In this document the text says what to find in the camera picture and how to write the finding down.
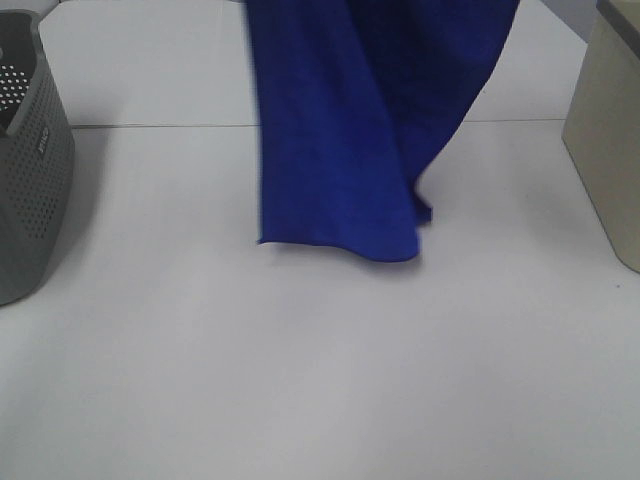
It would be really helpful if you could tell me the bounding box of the blue microfibre towel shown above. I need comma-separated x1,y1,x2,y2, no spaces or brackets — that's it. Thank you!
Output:
245,1,518,262

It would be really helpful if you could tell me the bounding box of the grey perforated laundry basket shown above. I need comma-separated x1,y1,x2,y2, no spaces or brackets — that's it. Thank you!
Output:
1,10,75,305

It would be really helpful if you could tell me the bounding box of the beige storage box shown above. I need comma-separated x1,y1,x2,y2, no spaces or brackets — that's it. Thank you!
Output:
562,1,639,271

